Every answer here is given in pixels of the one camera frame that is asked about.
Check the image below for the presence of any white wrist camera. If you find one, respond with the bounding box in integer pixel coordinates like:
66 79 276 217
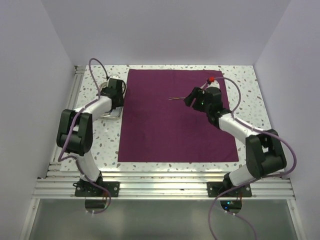
108 74 120 80
206 76 220 89

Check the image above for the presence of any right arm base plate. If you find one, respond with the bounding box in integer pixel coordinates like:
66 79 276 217
206 181 252 198

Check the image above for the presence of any stainless steel tray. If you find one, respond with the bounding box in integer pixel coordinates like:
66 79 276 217
99 81 127 120

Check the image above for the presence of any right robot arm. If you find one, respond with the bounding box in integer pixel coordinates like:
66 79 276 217
184 87 287 197

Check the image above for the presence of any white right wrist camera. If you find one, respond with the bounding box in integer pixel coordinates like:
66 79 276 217
206 76 220 89

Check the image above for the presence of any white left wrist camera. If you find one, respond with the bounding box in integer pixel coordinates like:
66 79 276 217
108 74 120 80

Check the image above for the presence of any purple cloth mat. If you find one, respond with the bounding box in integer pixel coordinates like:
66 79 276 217
118 69 239 163

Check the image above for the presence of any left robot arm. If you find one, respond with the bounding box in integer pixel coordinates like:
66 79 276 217
56 78 127 197

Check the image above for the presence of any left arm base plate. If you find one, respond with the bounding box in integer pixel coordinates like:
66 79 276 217
72 180 120 198

